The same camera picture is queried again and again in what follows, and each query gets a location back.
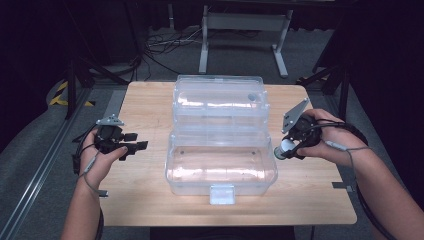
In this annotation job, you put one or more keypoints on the person's right hand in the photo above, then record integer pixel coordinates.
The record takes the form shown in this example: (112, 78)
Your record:
(336, 156)

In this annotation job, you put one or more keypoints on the black metal stand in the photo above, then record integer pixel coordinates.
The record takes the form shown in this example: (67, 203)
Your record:
(70, 90)
(344, 90)

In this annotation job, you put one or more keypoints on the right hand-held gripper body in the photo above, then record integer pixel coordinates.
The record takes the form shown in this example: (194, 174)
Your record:
(305, 130)

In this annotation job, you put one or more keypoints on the grey tape tab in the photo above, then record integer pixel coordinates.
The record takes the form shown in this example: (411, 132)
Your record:
(103, 193)
(339, 185)

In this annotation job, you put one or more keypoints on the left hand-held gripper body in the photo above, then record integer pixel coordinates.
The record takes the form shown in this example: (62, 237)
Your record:
(108, 136)

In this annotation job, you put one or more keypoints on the yellow black floor tape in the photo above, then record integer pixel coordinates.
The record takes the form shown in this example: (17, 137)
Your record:
(61, 87)

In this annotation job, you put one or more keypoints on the person's dark clothing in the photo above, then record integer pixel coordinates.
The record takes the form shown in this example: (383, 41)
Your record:
(220, 234)

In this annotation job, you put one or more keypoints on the white metal desk frame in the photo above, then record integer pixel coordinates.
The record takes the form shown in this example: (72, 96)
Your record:
(245, 21)

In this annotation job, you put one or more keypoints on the small white bottle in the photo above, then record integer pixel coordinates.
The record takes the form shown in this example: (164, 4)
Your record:
(284, 147)

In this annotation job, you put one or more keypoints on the clear plastic storage box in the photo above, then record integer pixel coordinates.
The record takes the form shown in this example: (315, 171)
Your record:
(221, 166)

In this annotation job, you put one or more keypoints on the person's left hand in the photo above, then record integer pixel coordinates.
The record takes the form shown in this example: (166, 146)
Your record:
(96, 166)

